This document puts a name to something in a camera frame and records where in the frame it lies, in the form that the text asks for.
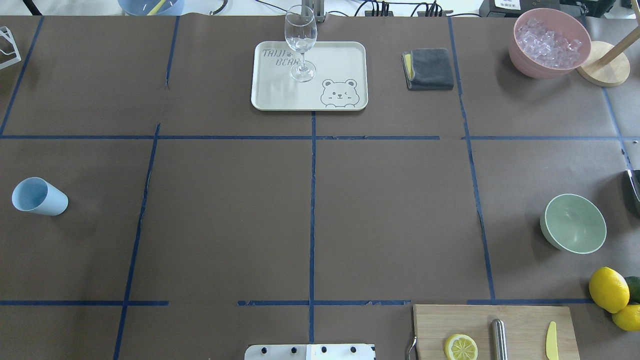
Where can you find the light green bowl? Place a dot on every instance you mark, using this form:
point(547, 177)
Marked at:
point(572, 223)

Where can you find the light blue plastic cup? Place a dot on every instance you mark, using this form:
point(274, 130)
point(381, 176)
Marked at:
point(35, 195)

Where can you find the large blue bowl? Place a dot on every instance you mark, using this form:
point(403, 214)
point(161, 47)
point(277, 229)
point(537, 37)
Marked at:
point(152, 7)

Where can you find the pink bowl of ice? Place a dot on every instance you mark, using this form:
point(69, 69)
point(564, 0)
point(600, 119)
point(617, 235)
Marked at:
point(547, 43)

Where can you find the grey yellow folded cloth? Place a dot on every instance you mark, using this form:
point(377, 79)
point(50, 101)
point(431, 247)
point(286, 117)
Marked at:
point(428, 69)

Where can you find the clear wine glass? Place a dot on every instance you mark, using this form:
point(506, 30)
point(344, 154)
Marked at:
point(301, 35)

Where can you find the lemon half slice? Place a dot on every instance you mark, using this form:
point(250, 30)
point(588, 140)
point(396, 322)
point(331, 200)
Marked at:
point(460, 346)

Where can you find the steel muddler rod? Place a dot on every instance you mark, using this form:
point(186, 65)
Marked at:
point(500, 349)

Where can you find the wooden cutting board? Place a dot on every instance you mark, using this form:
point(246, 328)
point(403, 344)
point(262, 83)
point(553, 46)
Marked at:
point(525, 329)

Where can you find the yellow plastic knife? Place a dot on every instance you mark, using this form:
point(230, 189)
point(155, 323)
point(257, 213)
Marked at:
point(551, 342)

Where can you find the yellow lemon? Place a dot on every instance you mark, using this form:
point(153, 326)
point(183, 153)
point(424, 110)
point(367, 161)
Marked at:
point(609, 290)
point(628, 318)

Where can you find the round wooden stand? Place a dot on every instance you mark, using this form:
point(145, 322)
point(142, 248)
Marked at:
point(607, 65)

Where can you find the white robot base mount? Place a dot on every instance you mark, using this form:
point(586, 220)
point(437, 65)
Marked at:
point(331, 351)

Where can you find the white wire cup rack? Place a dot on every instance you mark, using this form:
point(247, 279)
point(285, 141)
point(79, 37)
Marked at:
point(9, 50)

